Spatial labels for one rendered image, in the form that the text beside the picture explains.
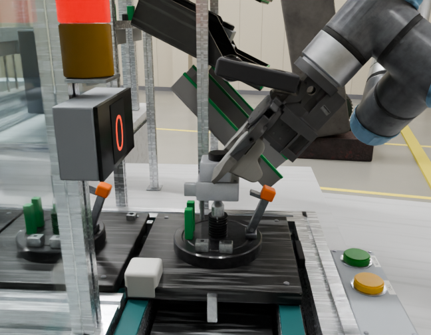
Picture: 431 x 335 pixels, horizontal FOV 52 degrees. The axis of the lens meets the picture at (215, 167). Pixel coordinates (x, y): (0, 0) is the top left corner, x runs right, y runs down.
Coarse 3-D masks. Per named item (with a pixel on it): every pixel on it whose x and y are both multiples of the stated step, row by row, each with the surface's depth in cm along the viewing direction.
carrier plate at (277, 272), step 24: (168, 216) 81; (240, 216) 81; (264, 216) 81; (168, 240) 72; (264, 240) 72; (288, 240) 72; (168, 264) 65; (264, 264) 65; (288, 264) 65; (168, 288) 59; (192, 288) 59; (216, 288) 59; (240, 288) 59; (264, 288) 59; (288, 288) 59
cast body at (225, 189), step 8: (216, 152) 65; (224, 152) 65; (208, 160) 65; (216, 160) 64; (200, 168) 64; (208, 168) 64; (200, 176) 65; (208, 176) 64; (224, 176) 64; (232, 176) 67; (184, 184) 67; (192, 184) 67; (200, 184) 65; (208, 184) 65; (216, 184) 65; (224, 184) 65; (232, 184) 65; (184, 192) 67; (192, 192) 67; (200, 192) 65; (208, 192) 65; (216, 192) 65; (224, 192) 65; (232, 192) 65; (200, 200) 66; (208, 200) 66; (216, 200) 66; (224, 200) 65; (232, 200) 65
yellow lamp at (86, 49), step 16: (64, 32) 41; (80, 32) 40; (96, 32) 41; (64, 48) 41; (80, 48) 41; (96, 48) 41; (64, 64) 42; (80, 64) 41; (96, 64) 42; (112, 64) 43
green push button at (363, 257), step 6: (348, 252) 68; (354, 252) 68; (360, 252) 68; (366, 252) 68; (348, 258) 67; (354, 258) 66; (360, 258) 66; (366, 258) 66; (354, 264) 66; (360, 264) 66; (366, 264) 66
